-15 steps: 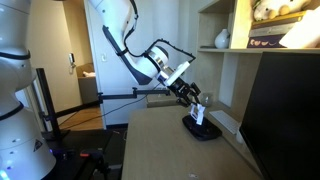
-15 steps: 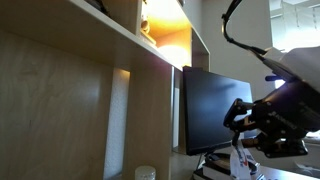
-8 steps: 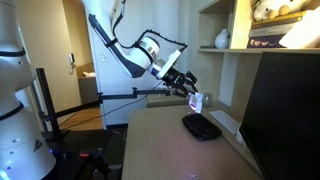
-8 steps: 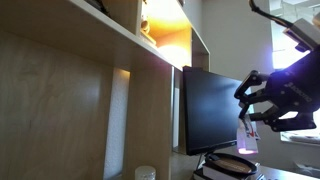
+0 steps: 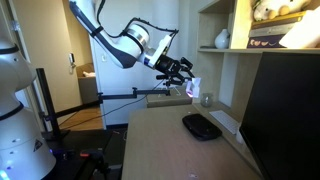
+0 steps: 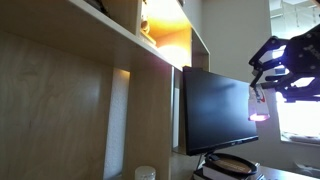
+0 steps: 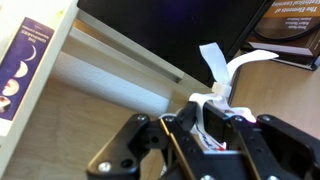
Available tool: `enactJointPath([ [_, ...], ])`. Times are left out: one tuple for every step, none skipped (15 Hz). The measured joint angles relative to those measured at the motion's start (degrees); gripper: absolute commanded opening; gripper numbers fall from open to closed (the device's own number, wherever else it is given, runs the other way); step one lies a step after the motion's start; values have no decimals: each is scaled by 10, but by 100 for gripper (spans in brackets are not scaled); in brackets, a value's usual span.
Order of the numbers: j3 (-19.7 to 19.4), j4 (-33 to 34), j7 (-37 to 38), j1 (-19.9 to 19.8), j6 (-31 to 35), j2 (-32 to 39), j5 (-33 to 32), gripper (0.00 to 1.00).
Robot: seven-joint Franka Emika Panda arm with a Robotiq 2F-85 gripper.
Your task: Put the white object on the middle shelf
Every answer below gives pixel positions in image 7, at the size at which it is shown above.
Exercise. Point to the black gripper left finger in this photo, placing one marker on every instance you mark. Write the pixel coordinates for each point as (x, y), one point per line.
(133, 146)

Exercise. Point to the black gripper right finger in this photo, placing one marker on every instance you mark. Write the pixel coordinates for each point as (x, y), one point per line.
(276, 143)

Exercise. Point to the purple moon phase book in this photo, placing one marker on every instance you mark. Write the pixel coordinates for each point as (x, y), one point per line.
(23, 63)

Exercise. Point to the black computer monitor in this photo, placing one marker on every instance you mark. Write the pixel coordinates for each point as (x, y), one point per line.
(160, 30)

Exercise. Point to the light wooden shelf unit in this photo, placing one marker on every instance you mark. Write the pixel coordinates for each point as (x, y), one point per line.
(66, 140)

